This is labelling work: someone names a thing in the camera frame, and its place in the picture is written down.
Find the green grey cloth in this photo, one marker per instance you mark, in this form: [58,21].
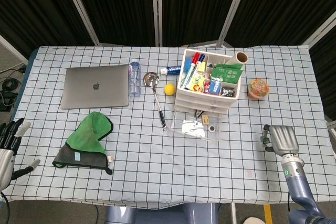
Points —
[84,137]

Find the white drawer organizer box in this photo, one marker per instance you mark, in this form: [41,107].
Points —
[207,95]

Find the grey laptop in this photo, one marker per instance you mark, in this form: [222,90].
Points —
[95,86]

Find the red cap marker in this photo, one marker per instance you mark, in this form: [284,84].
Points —
[191,70]

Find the black metal clip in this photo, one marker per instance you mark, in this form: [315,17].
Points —
[198,113]

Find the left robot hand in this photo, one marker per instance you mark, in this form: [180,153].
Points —
[6,161]

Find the blue white toothpaste tube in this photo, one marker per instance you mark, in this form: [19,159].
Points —
[172,70]

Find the marker pens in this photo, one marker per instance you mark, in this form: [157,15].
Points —
[196,70]

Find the clear plastic drawer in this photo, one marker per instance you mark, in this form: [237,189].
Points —
[178,125]
[197,104]
[199,98]

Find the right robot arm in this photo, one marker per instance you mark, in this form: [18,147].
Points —
[299,190]

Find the small wooden tag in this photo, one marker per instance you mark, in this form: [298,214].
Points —
[205,120]

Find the yellow snack packet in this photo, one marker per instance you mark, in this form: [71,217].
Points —
[197,82]

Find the blue plastic packet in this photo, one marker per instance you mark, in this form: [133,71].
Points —
[215,86]

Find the white printed card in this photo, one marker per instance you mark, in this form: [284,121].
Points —
[193,127]

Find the green tea packet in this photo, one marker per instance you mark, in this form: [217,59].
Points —
[227,73]

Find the clear water bottle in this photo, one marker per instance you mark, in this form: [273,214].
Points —
[135,79]

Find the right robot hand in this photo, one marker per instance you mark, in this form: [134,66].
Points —
[284,140]

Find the checkered blue tablecloth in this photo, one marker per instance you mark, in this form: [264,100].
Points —
[131,169]

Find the blue sponge block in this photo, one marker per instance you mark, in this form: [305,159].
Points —
[187,65]

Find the orange fruit jelly cup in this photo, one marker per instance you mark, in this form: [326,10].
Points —
[258,89]

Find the yellow ball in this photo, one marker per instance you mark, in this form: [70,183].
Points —
[169,89]

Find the cardboard tube roll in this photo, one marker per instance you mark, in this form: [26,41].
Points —
[240,57]

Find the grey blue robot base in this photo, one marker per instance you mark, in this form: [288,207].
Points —
[162,214]

